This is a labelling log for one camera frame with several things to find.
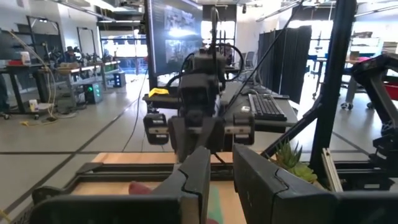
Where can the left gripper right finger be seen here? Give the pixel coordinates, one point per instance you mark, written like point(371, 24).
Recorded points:
point(264, 196)

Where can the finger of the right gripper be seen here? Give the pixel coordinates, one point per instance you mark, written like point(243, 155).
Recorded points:
point(213, 133)
point(182, 133)

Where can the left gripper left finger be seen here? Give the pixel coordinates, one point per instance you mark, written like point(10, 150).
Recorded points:
point(189, 199)

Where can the maroon baseball cap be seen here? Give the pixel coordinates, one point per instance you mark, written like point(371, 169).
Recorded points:
point(140, 189)

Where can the black neighbouring robot arm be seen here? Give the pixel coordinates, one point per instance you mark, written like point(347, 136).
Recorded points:
point(373, 81)

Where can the teal translucent plastic bin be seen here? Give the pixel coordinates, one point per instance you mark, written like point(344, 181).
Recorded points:
point(214, 205)

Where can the yellow item on desk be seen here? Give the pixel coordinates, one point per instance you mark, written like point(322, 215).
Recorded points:
point(158, 92)

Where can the white computer mouse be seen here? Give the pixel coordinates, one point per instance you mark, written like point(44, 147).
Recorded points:
point(245, 109)

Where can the succulent plant in black pot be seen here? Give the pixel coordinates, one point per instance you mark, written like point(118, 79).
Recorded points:
point(300, 172)

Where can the light wooden mounting board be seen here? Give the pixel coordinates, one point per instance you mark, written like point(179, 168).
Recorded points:
point(140, 157)

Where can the black computer keyboard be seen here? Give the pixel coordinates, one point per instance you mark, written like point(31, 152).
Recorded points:
point(265, 107)

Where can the large display screen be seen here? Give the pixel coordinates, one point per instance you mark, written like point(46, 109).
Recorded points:
point(174, 37)

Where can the computer tower with blue lights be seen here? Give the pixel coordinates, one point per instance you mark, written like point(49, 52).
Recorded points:
point(119, 80)

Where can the black curtain partition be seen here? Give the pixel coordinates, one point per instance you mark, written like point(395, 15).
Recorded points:
point(289, 62)

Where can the computer tower with green lights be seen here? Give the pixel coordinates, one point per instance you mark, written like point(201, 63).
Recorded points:
point(93, 93)

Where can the long laboratory workbench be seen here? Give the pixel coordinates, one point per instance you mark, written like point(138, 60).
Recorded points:
point(77, 69)

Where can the white plastic container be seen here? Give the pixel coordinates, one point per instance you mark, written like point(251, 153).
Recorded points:
point(33, 105)

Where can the red plastic storage bin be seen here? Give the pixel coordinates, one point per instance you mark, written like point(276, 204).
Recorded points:
point(391, 91)

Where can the white plastic jar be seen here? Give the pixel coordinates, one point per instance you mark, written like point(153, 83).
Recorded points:
point(25, 58)

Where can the person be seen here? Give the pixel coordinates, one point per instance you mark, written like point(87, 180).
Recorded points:
point(3, 93)

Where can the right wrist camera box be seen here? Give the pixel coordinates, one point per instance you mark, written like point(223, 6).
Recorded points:
point(208, 63)

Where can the black diagonal frame brace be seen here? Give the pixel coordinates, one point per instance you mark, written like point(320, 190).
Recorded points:
point(292, 130)

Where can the silver aluminium bracket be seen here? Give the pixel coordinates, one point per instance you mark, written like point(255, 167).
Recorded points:
point(331, 169)

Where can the black frame upright post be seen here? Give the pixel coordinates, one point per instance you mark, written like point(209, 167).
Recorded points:
point(332, 77)

